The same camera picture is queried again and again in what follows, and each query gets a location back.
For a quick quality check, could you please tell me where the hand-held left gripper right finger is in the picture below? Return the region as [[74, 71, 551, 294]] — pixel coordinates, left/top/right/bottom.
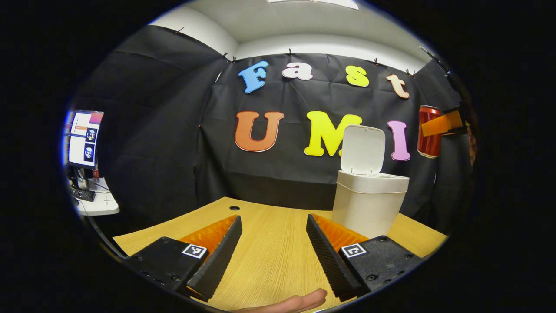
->
[[306, 213, 424, 303]]

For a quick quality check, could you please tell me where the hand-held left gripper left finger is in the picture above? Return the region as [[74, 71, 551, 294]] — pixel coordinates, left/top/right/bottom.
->
[[126, 214, 243, 303]]

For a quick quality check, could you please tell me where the red pop can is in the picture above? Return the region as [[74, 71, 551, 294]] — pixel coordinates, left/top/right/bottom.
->
[[417, 105, 443, 159]]

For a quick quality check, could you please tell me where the white desktop garbage bin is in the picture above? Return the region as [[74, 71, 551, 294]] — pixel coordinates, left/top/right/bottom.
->
[[331, 124, 410, 240]]

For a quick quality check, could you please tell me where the wooden desktop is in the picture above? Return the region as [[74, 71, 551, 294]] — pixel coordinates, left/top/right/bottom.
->
[[113, 196, 448, 313]]

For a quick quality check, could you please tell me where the white side table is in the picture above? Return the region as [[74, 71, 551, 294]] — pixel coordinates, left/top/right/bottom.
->
[[72, 177, 120, 216]]

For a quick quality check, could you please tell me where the black backdrop cloth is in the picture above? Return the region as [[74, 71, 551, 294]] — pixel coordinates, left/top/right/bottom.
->
[[65, 25, 478, 237]]

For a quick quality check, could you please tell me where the black keyboard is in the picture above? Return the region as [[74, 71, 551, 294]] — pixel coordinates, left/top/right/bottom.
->
[[69, 187, 96, 202]]

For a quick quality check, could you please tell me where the computer monitor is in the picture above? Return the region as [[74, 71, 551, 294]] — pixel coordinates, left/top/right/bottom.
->
[[65, 110, 105, 169]]

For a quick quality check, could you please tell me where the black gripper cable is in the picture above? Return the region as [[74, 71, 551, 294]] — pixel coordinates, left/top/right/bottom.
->
[[419, 46, 463, 94]]

